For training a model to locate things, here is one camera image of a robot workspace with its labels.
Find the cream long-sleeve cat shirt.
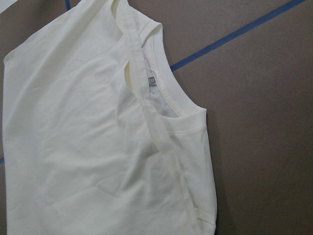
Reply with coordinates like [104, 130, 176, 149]
[2, 0, 217, 235]

